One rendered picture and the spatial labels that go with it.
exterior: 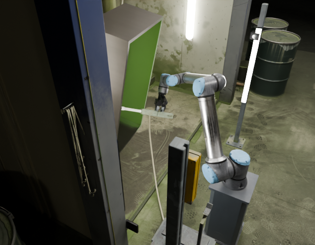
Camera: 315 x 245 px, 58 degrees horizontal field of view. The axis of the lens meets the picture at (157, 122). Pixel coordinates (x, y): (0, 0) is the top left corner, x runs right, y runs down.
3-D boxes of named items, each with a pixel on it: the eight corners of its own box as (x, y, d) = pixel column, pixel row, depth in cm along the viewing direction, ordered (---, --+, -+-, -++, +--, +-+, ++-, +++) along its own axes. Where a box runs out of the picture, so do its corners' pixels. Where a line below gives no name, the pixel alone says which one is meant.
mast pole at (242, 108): (233, 142, 353) (261, 4, 256) (234, 140, 357) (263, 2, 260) (237, 143, 351) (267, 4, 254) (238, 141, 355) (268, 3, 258)
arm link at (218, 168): (235, 181, 198) (219, 74, 185) (213, 188, 192) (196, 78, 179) (223, 174, 212) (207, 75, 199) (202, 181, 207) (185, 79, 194)
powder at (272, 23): (291, 23, 466) (291, 22, 466) (281, 31, 432) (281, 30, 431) (259, 17, 493) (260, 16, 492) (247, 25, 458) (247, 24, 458)
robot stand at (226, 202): (244, 223, 260) (258, 175, 222) (234, 251, 239) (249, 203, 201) (212, 210, 272) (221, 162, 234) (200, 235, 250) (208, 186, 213)
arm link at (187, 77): (233, 72, 190) (187, 69, 251) (217, 75, 186) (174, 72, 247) (234, 89, 193) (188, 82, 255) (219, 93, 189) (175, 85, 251)
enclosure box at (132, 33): (80, 146, 267) (82, 24, 189) (113, 113, 312) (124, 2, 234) (113, 162, 261) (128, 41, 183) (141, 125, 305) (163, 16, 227)
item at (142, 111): (164, 111, 274) (174, 113, 253) (163, 116, 274) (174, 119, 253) (116, 103, 255) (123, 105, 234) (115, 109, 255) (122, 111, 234)
